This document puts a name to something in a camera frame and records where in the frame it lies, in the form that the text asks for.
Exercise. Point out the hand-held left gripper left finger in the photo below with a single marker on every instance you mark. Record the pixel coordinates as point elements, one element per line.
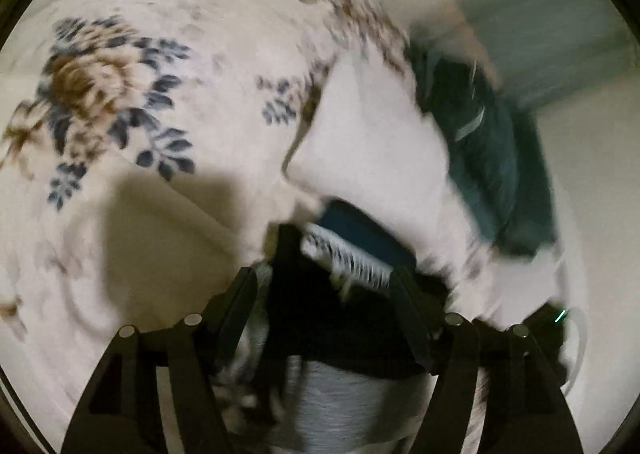
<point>231,314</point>

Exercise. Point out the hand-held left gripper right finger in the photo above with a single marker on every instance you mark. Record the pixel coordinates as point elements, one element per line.
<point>415,319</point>

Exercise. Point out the striped knit sweater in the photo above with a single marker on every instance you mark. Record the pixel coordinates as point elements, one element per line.
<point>345,399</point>

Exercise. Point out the white headboard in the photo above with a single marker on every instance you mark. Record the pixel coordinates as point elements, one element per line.
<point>590,234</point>

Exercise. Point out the floral bed cover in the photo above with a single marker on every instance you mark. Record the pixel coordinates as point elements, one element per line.
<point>150,234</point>

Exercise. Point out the dark green blanket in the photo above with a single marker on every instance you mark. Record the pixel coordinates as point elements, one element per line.
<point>500,174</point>

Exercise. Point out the folded white cloth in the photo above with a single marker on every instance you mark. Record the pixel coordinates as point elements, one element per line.
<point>370,144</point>

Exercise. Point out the grey-green curtain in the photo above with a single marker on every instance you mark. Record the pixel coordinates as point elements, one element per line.
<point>540,34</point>

